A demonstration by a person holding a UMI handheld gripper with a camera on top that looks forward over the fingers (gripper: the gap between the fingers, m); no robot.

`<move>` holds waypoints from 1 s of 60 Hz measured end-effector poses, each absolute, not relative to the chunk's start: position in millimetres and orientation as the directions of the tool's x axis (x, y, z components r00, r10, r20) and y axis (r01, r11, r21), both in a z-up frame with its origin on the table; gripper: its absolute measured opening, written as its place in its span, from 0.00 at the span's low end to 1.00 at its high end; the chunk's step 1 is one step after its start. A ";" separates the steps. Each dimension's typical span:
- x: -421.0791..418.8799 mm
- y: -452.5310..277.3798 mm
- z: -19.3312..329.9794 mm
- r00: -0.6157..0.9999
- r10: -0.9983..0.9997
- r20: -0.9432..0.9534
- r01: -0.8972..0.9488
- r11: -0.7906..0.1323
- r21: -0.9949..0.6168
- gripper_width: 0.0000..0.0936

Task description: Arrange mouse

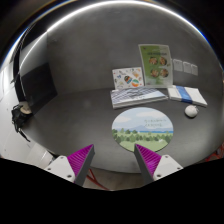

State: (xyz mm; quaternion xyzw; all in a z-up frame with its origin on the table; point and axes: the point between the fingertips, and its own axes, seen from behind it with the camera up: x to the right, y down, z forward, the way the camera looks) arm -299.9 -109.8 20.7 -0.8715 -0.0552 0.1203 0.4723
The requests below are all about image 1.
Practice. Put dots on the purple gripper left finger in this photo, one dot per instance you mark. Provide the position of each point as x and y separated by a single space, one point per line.
74 167

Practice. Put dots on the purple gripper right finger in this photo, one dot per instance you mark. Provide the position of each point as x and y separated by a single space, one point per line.
154 166

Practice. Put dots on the round landscape mouse pad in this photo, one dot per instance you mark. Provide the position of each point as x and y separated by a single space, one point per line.
144 126

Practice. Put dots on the white computer mouse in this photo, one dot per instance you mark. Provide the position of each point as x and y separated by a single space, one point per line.
191 111

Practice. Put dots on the grey striped book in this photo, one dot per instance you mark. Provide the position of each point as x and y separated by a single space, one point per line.
135 96

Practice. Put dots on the black bag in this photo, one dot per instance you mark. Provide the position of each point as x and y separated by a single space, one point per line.
19 119

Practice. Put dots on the white and blue book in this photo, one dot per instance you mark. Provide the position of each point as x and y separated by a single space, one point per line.
186 95

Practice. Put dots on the black monitor screen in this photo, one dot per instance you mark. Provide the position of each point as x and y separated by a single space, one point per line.
38 87

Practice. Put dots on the white illustrated card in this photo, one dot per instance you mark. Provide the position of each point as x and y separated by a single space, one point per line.
128 78

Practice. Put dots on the green food poster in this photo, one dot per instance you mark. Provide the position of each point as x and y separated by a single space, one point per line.
157 65

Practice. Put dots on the red chair frame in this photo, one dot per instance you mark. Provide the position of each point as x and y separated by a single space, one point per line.
90 176

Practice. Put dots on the white wall papers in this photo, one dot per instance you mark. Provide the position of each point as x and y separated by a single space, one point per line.
186 67

